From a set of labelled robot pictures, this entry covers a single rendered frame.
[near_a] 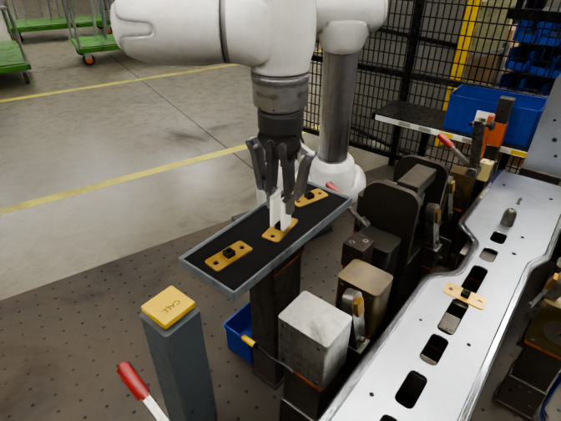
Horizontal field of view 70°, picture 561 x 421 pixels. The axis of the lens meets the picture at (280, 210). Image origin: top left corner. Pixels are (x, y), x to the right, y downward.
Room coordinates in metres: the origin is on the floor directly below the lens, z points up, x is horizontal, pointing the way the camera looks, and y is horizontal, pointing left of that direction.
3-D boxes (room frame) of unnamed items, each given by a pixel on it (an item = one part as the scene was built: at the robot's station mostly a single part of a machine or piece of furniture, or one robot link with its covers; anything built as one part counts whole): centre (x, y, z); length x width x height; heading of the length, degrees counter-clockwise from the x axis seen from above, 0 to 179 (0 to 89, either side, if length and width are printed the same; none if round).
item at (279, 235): (0.63, 0.00, 1.17); 0.08 x 0.04 x 0.01; 150
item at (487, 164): (1.11, -0.64, 0.88); 0.04 x 0.04 x 0.37; 51
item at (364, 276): (0.59, -0.16, 0.89); 0.12 x 0.08 x 0.38; 51
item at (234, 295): (0.64, 0.01, 1.16); 0.37 x 0.14 x 0.02; 141
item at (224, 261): (0.55, 0.09, 1.17); 0.08 x 0.04 x 0.01; 135
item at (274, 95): (0.63, 0.00, 1.43); 0.09 x 0.09 x 0.06
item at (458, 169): (1.08, -0.55, 0.87); 0.10 x 0.07 x 0.35; 51
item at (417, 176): (0.81, -0.30, 0.95); 0.18 x 0.13 x 0.49; 141
